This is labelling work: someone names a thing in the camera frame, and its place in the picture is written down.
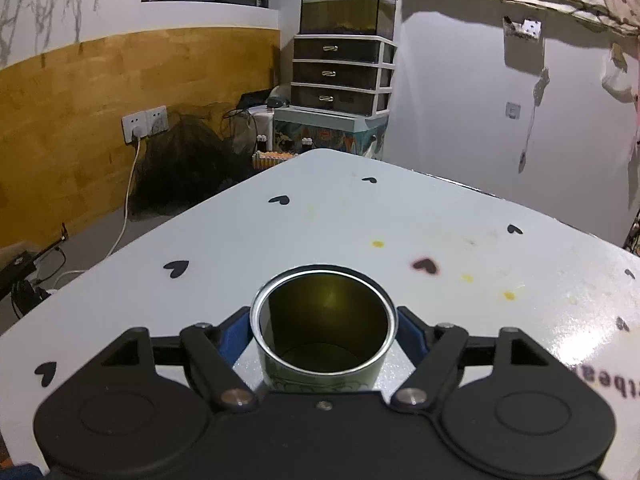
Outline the green cartoon cup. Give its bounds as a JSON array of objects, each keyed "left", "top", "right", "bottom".
[{"left": 250, "top": 264, "right": 398, "bottom": 393}]

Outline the teal patterned cabinet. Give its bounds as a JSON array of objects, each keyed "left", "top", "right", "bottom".
[{"left": 272, "top": 106, "right": 388, "bottom": 159}]

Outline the white drawer unit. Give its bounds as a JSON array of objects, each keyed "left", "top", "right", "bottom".
[{"left": 291, "top": 35, "right": 397, "bottom": 118}]

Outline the glass terrarium tank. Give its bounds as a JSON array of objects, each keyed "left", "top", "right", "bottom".
[{"left": 299, "top": 0, "right": 397, "bottom": 40}]

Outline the white power cable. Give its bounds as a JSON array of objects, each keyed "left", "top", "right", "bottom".
[{"left": 49, "top": 131, "right": 144, "bottom": 291}]

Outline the white wall socket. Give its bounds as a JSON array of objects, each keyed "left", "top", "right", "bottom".
[{"left": 122, "top": 105, "right": 169, "bottom": 144}]

